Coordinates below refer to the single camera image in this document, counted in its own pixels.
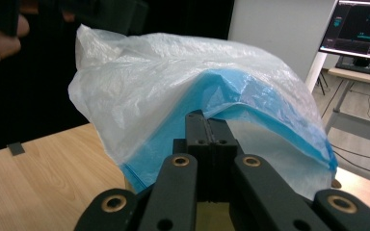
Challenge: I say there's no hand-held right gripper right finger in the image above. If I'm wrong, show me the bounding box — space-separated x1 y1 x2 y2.
206 118 243 200

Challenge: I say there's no dark curtain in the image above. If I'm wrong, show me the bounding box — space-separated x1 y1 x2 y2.
0 0 235 156

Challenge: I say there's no white plastic bag blue edge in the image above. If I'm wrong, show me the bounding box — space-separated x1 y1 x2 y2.
67 23 339 200

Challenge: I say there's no white partition panel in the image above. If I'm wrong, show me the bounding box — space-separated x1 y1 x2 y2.
227 0 339 94

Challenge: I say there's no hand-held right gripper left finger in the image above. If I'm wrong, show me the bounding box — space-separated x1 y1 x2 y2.
172 109 214 200

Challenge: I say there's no computer monitor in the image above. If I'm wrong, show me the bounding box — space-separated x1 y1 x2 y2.
318 0 370 63

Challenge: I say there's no black keyboard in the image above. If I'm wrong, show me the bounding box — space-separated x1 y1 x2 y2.
334 55 370 79

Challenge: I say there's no grey metal frame desk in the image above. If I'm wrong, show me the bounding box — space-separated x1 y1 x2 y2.
322 66 370 147

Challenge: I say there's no grey tape strip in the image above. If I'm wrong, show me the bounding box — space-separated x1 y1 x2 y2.
6 141 26 157

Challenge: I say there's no black floor cable bundle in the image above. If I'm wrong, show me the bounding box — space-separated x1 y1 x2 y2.
330 143 370 178

